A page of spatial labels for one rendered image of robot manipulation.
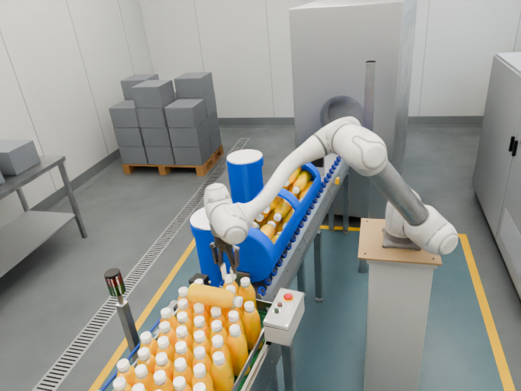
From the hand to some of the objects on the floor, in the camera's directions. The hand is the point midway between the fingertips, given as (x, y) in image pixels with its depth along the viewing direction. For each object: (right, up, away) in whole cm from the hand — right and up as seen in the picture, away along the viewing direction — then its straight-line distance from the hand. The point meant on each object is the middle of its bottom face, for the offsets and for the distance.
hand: (228, 272), depth 177 cm
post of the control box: (+32, -108, +35) cm, 118 cm away
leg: (+96, -3, +224) cm, 244 cm away
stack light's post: (-34, -109, +45) cm, 123 cm away
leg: (+46, -46, +150) cm, 163 cm away
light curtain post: (+100, -30, +170) cm, 200 cm away
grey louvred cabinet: (+239, -15, +175) cm, 296 cm away
